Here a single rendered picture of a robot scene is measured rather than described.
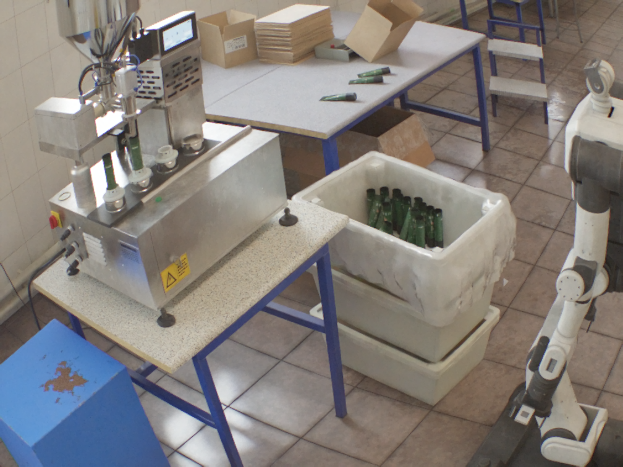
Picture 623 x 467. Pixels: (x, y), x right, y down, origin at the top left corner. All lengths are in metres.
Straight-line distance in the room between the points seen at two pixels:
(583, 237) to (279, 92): 2.08
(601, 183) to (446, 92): 3.86
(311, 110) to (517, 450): 1.63
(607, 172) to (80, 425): 1.60
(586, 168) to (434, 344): 1.29
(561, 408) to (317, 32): 2.38
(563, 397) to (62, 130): 1.65
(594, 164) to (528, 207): 2.49
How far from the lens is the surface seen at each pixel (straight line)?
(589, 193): 1.47
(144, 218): 2.03
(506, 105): 5.11
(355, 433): 2.73
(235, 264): 2.27
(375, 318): 2.71
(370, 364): 2.88
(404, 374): 2.76
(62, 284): 2.40
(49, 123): 2.17
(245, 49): 3.82
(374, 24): 3.52
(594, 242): 1.53
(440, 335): 2.55
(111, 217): 2.05
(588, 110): 1.64
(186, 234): 2.10
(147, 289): 2.05
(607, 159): 1.44
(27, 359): 2.40
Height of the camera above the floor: 1.99
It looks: 32 degrees down
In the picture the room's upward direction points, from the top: 7 degrees counter-clockwise
